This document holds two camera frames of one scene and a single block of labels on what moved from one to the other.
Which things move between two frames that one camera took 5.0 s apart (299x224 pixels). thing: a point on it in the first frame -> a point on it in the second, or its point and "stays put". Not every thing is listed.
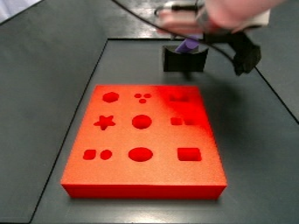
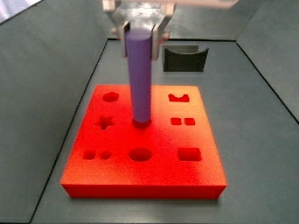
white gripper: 181,17 -> 118,24
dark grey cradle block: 182,61 stays put
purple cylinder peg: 188,45 -> 140,64
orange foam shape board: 144,145 stays put
